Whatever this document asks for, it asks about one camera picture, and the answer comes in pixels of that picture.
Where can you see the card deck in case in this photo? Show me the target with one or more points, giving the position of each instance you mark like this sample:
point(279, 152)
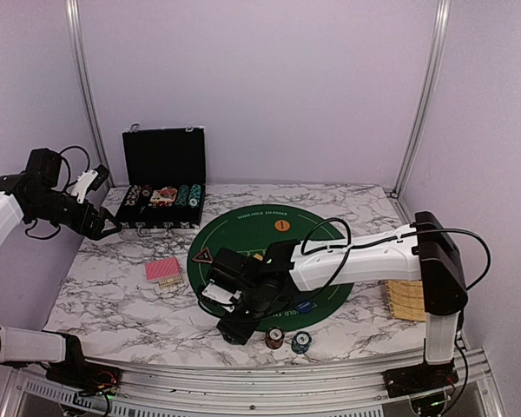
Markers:
point(157, 200)

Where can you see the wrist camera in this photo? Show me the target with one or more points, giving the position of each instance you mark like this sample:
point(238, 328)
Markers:
point(222, 297)
point(90, 180)

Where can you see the green chip row in case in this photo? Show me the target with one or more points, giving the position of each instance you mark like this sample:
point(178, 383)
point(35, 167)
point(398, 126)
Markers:
point(182, 196)

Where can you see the front aluminium rail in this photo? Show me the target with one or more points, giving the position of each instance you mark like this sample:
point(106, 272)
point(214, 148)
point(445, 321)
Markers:
point(346, 388)

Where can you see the black poker chip case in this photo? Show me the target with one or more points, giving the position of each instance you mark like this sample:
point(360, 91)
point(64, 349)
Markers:
point(164, 158)

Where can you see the red playing card deck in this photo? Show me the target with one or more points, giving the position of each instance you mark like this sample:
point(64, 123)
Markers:
point(165, 273)

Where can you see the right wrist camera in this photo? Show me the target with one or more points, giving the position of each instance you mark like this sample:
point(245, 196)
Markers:
point(222, 297)

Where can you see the triangular all-in button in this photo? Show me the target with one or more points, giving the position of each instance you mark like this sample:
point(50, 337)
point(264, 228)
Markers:
point(204, 256)

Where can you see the blue beige chips in case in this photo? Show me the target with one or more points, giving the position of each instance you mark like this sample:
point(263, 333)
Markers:
point(132, 196)

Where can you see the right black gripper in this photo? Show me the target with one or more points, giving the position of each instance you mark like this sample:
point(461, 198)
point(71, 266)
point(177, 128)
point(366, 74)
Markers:
point(240, 333)

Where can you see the woven bamboo mat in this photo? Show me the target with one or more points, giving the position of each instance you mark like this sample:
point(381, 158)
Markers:
point(406, 300)

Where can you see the teal chip stack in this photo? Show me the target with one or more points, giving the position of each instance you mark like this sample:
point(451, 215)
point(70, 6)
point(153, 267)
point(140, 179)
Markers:
point(301, 342)

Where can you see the teal chip row in case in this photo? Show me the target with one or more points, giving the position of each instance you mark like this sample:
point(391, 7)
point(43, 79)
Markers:
point(194, 196)

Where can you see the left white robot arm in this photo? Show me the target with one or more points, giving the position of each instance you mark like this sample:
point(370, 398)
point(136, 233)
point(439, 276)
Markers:
point(33, 196)

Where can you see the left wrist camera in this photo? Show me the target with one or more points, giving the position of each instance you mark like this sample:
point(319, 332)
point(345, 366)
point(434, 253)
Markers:
point(90, 180)

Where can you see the left aluminium frame post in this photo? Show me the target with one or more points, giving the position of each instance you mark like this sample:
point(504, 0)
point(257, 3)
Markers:
point(82, 72)

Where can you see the blue small blind button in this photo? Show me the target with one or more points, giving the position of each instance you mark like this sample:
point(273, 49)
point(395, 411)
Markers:
point(305, 307)

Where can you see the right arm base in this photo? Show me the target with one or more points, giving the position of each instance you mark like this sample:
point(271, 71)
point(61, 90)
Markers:
point(418, 379)

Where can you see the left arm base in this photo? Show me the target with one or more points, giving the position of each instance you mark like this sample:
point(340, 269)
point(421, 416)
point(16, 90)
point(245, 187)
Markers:
point(88, 377)

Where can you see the brown hundred chips in case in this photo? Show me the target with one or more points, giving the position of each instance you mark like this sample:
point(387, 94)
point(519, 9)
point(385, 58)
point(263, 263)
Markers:
point(146, 191)

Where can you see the brown chip stack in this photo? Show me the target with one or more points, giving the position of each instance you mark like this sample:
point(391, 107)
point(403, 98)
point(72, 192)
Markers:
point(274, 338)

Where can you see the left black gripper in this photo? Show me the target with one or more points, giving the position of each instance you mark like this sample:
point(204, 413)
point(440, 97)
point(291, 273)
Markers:
point(93, 231)

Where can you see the round green poker mat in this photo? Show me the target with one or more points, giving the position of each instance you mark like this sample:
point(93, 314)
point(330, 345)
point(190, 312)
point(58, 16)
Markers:
point(249, 231)

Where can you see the right aluminium frame post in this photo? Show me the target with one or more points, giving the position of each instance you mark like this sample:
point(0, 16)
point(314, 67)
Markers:
point(435, 57)

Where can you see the orange round dealer button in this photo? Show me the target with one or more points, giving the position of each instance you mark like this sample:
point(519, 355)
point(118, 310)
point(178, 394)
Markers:
point(282, 225)

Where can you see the chrome case handle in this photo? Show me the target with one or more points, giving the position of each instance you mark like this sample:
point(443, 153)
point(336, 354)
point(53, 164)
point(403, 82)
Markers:
point(145, 231)

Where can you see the aluminium frame post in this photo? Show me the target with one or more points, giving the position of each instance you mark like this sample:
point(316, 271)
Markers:
point(82, 72)
point(435, 57)

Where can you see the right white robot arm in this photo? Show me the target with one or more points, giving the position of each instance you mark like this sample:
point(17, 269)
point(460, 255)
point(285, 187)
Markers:
point(421, 251)

